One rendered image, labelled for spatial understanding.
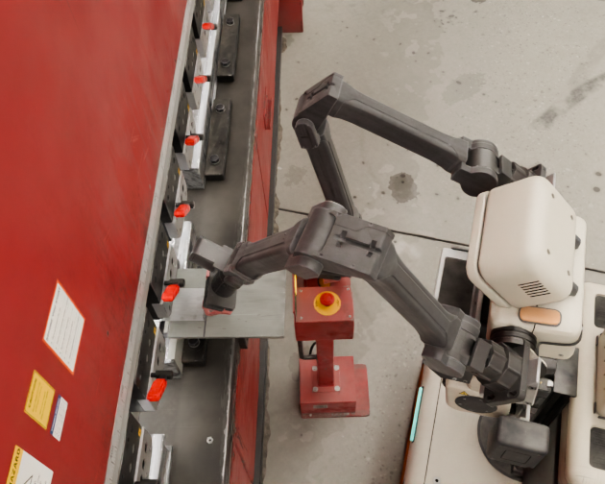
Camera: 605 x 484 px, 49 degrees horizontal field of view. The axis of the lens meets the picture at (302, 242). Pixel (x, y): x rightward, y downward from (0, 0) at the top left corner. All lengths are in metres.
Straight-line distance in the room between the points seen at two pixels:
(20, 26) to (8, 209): 0.21
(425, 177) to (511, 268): 1.87
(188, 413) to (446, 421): 0.93
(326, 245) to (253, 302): 0.63
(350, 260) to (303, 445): 1.59
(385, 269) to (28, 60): 0.53
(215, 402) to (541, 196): 0.85
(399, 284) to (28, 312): 0.51
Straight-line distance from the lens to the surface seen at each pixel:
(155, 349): 1.34
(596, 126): 3.44
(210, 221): 1.84
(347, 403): 2.39
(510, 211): 1.27
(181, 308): 1.57
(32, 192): 0.84
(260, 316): 1.53
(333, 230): 0.95
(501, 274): 1.22
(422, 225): 2.89
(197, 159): 1.86
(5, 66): 0.81
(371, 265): 0.92
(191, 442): 1.58
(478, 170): 1.42
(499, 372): 1.26
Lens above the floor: 2.36
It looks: 57 degrees down
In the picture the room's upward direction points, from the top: 4 degrees counter-clockwise
